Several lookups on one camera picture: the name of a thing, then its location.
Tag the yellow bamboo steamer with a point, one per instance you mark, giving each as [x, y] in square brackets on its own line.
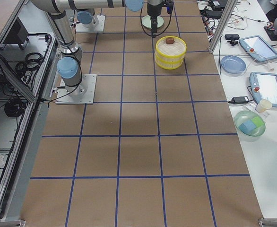
[171, 52]
[168, 65]

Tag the blue teach pendant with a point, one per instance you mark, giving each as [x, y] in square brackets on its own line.
[258, 48]
[264, 86]

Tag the near blue teach pendant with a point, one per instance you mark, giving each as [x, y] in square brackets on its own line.
[264, 86]

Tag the white paper cup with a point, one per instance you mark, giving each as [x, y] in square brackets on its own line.
[263, 105]

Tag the black power adapter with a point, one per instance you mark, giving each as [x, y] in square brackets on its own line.
[239, 100]

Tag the aluminium frame post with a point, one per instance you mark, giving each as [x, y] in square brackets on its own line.
[230, 5]

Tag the light green plate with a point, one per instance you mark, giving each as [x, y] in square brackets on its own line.
[146, 21]

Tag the clear bowl with blocks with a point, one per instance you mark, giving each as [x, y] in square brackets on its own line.
[250, 125]

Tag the far blue teach pendant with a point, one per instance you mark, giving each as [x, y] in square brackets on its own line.
[258, 48]

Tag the blue bowl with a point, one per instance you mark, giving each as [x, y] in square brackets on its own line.
[233, 65]

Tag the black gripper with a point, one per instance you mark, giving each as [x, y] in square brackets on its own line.
[154, 10]

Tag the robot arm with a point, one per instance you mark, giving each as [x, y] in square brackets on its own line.
[115, 3]
[69, 66]

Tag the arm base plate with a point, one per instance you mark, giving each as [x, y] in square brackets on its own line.
[84, 94]
[90, 24]

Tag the black webcam on desk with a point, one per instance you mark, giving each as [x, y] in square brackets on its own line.
[232, 39]

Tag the brown bun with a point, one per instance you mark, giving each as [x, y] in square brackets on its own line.
[169, 40]

